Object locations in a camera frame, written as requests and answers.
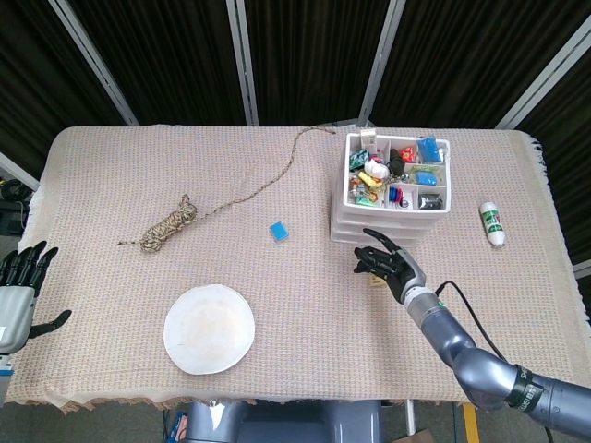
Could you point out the right black grey robot hand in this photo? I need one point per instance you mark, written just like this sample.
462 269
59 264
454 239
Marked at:
401 272

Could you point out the left black grey robot hand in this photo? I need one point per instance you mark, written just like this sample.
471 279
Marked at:
16 318

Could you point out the small yellow eraser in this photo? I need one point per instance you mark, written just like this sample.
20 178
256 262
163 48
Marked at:
375 282

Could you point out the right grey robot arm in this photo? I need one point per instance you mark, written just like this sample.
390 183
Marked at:
466 350

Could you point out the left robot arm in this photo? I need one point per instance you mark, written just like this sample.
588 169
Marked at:
4 378

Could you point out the white drawer organizer with items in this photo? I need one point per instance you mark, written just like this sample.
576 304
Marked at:
392 213

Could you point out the green patterned packet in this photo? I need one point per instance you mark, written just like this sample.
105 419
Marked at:
424 177

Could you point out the yellow-green sponge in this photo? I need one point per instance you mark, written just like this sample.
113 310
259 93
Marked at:
365 177

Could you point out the round silver badge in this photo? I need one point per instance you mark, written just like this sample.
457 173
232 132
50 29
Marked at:
405 205

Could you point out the black metal clips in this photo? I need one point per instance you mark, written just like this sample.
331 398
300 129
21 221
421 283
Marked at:
430 201

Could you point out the blue plastic discs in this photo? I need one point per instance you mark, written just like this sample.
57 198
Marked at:
393 194

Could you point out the green orange small packets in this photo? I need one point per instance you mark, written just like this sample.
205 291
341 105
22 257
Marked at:
362 196

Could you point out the silver key bunch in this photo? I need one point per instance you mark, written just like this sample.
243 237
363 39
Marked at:
401 176

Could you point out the white green bottle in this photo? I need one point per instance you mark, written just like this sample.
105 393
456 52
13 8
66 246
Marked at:
492 223

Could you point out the white wadded roll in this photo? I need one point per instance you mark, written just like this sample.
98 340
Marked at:
376 169

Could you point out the black pouch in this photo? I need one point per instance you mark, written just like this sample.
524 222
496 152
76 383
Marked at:
396 159

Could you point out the beige woven tablecloth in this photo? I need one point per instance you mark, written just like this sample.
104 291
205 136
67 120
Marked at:
295 323

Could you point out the orange red packet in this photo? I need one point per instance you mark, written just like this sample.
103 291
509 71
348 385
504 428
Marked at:
408 153

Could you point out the green foil packet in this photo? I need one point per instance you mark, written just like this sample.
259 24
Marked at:
358 158

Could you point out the blue sponge pack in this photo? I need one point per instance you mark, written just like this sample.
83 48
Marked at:
429 150

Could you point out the blue topped white block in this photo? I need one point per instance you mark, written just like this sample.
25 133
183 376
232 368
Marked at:
279 231

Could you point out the small white carton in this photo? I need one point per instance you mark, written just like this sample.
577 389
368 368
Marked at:
368 137

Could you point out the white table leg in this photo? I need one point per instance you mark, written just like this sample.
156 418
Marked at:
410 415

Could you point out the grey robot torso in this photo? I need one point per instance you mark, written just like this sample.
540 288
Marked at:
286 424

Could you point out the white paper plate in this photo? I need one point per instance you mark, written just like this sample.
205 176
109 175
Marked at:
210 330

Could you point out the blue red package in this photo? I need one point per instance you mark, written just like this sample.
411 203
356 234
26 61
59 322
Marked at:
177 427

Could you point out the aluminium frame post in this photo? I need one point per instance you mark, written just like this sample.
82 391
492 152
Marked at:
18 174
582 269
244 62
95 62
381 62
545 82

